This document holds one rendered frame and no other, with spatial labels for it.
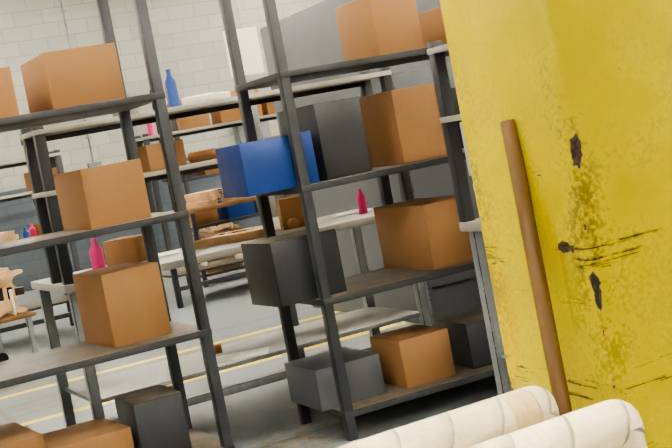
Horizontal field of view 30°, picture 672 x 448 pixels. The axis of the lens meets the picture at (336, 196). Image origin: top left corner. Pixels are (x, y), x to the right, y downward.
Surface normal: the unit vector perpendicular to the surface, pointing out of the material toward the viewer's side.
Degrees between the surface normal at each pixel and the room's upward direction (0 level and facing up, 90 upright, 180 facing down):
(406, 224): 90
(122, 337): 90
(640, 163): 90
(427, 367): 90
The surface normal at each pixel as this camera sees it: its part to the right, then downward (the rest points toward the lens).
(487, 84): -0.89, 0.19
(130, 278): 0.50, -0.05
